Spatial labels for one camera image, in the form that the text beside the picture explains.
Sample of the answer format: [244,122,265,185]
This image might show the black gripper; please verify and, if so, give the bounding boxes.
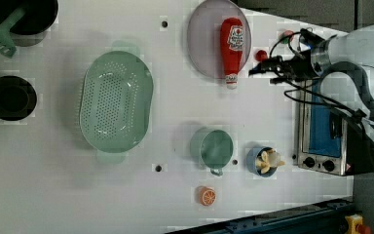
[248,56,318,85]

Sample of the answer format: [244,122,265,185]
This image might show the red plush ketchup bottle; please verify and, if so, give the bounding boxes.
[220,18,244,90]

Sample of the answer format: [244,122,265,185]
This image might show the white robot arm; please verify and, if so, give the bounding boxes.
[248,24,374,143]

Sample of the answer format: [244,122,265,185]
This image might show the grey round plate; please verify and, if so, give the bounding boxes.
[186,0,251,78]

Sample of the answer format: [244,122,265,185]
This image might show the red green strawberry toy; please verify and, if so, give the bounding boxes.
[280,30,294,44]

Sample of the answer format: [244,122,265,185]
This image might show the blue cup with banana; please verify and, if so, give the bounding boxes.
[245,147,285,177]

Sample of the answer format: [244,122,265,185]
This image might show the silver toaster oven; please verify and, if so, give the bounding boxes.
[296,91,374,176]

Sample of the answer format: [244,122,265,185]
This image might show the orange slice toy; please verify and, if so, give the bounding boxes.
[199,186,216,207]

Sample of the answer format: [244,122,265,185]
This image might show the green perforated colander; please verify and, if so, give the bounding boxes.
[79,41,154,164]

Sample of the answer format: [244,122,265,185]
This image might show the yellow red emergency button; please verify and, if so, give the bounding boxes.
[345,214,372,234]

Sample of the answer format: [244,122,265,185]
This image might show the black pot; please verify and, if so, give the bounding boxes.
[0,0,59,36]

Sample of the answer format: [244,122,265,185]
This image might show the small black bowl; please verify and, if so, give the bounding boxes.
[0,76,37,121]

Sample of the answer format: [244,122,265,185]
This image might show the green spatula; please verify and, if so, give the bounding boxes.
[0,7,25,58]

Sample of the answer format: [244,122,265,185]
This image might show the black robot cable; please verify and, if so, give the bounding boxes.
[268,30,374,191]

